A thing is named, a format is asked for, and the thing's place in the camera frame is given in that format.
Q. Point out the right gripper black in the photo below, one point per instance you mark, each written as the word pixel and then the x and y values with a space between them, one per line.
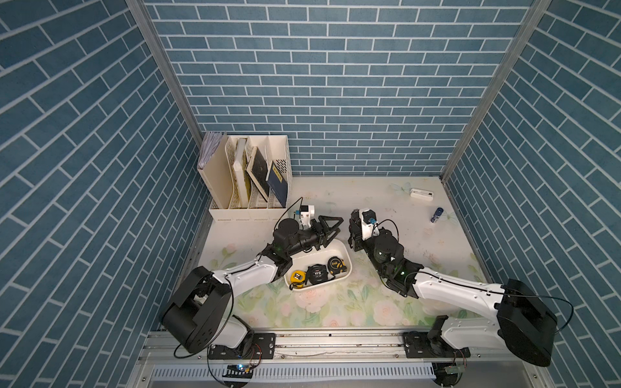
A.
pixel 356 237

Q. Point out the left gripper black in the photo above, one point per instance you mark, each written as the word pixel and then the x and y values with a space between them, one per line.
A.
pixel 318 233

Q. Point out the black yellow tape measure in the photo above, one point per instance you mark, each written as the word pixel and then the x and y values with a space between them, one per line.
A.
pixel 336 266

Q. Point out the black square tape measure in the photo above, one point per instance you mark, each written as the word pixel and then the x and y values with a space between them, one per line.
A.
pixel 317 274

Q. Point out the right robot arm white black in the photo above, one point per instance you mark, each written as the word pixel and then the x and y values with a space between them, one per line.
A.
pixel 509 316

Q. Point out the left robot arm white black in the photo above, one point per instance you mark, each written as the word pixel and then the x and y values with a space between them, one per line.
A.
pixel 199 315

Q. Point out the white plastic storage box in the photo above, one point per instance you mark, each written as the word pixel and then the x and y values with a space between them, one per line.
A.
pixel 302 261

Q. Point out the dark blue book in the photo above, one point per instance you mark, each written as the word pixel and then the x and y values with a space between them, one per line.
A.
pixel 278 184

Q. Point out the white stapler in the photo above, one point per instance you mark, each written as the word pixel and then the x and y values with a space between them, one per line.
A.
pixel 421 194

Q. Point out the black book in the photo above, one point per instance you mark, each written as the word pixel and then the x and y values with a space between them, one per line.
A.
pixel 258 170

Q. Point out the beige desktop file organizer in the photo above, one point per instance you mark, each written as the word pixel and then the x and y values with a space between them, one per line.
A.
pixel 219 179

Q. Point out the white yellow book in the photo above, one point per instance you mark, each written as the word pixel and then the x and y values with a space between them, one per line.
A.
pixel 242 179

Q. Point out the paper stack in organizer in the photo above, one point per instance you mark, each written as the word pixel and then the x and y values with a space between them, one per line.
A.
pixel 210 144

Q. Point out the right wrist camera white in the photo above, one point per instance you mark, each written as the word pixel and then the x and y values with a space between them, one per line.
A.
pixel 369 222

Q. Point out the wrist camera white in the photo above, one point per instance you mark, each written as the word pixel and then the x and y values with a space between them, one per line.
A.
pixel 306 215
pixel 369 222

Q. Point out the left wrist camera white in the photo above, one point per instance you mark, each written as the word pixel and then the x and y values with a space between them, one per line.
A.
pixel 306 215

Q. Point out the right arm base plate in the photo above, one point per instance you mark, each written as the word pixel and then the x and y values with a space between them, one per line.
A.
pixel 421 345

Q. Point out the aluminium mounting rail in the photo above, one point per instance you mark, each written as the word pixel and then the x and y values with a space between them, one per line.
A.
pixel 309 345

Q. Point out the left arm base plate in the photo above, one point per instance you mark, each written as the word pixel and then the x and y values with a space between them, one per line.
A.
pixel 254 346

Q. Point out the white ventilated cable duct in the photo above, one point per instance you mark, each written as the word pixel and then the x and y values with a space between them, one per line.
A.
pixel 288 373

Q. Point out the left corner aluminium post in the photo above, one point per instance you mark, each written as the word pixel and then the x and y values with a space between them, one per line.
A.
pixel 146 26

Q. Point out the corner aluminium post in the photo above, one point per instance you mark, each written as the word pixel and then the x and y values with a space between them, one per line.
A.
pixel 146 26
pixel 527 28

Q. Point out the right corner aluminium post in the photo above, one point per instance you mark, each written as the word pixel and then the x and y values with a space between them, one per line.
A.
pixel 527 28

